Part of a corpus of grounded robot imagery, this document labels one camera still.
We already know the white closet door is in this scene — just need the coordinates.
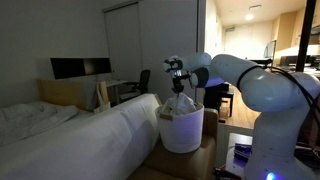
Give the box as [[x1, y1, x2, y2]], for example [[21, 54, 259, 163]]
[[103, 0, 201, 104]]

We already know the wooden headboard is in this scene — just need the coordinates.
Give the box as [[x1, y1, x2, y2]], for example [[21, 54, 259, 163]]
[[37, 79, 101, 112]]

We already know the rumpled white duvet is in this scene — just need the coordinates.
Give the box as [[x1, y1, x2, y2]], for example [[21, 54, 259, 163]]
[[0, 101, 80, 148]]

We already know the black vertical pole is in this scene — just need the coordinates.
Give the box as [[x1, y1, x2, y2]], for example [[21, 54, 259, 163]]
[[295, 0, 318, 73]]

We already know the black office chair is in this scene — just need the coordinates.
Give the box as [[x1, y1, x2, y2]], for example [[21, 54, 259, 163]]
[[119, 69, 152, 103]]

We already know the black monitor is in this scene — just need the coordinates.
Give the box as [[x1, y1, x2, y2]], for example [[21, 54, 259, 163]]
[[50, 57, 113, 80]]

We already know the purple lit device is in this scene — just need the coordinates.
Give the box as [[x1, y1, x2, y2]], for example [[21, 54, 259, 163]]
[[234, 143, 253, 161]]

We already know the white laundry basket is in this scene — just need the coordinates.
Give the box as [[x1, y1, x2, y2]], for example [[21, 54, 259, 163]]
[[154, 101, 205, 154]]

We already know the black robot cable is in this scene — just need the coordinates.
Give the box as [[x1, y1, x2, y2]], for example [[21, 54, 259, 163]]
[[266, 65, 320, 121]]

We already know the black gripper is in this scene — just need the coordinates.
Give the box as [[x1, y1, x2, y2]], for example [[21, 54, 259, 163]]
[[171, 73, 192, 95]]

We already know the white cloth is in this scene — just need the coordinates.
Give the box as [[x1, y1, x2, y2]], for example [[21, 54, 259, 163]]
[[158, 92, 198, 117]]

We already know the white bed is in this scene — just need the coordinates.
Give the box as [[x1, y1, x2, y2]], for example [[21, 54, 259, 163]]
[[0, 93, 160, 180]]

